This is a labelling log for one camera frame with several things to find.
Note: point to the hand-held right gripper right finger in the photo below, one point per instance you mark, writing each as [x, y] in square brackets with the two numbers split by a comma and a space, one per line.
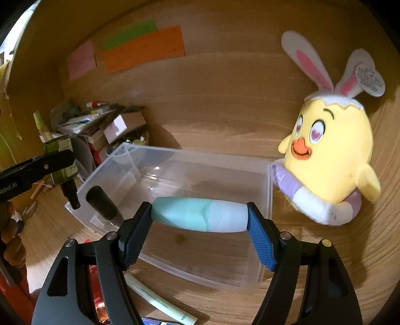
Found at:
[262, 243]

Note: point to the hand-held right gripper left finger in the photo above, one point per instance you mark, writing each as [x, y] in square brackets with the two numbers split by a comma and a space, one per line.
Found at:
[134, 240]

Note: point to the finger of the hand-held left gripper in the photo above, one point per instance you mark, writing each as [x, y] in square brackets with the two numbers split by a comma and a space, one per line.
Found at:
[50, 162]

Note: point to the dark green spray bottle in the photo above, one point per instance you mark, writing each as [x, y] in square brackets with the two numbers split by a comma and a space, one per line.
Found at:
[64, 175]

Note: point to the black cylinder bottle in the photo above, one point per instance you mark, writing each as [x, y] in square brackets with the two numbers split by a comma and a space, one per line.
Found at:
[101, 203]

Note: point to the red foil packet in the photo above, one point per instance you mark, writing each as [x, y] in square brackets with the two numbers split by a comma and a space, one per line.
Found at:
[93, 272]

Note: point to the white squeeze tube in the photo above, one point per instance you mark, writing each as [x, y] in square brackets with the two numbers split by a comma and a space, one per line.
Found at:
[156, 300]

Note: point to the mint green tube bottle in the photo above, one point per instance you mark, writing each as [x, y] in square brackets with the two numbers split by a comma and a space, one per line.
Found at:
[193, 214]

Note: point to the clear plastic storage container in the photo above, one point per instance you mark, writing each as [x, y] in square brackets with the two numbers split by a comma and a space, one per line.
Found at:
[193, 175]

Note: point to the person's left hand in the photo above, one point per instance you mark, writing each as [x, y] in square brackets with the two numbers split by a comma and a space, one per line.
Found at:
[12, 240]

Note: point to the yellow-green bottle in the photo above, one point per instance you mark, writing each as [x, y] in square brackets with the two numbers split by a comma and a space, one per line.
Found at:
[38, 122]

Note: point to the red book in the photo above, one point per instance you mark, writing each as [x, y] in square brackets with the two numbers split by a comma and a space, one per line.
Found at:
[97, 153]

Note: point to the pile of books and papers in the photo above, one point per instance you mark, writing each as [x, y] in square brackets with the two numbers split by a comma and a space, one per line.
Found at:
[81, 125]

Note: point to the red and white marker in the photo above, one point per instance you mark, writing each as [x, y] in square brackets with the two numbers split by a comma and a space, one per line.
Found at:
[95, 104]

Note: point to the glass bowl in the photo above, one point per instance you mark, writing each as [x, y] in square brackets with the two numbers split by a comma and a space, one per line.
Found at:
[128, 153]

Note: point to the small brown cardboard box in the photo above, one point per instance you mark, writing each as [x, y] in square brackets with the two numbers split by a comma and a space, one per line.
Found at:
[125, 125]

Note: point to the orange cloth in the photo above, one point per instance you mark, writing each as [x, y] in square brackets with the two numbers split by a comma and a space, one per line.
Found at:
[12, 289]

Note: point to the pink sticky note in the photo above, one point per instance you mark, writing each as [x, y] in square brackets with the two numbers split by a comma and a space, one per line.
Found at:
[82, 59]

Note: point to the yellow chick plush toy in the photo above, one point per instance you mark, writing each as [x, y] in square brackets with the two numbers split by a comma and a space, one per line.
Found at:
[331, 156]

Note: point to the orange sticky note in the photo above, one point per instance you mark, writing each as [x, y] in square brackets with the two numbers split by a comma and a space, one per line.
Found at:
[143, 50]

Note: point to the green sticky note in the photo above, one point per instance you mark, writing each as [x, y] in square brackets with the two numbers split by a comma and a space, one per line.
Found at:
[129, 35]

